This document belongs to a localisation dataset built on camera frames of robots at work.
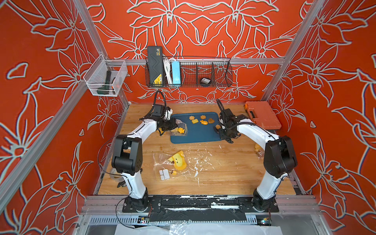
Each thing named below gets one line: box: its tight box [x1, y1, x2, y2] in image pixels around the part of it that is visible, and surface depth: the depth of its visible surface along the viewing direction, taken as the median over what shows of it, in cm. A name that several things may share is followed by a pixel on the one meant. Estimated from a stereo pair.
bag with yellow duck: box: [152, 150, 190, 182], surface depth 86 cm
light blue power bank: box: [171, 60, 182, 87], surface depth 92 cm
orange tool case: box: [243, 100, 282, 130], surface depth 109 cm
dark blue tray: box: [170, 112, 222, 144], surface depth 106 cm
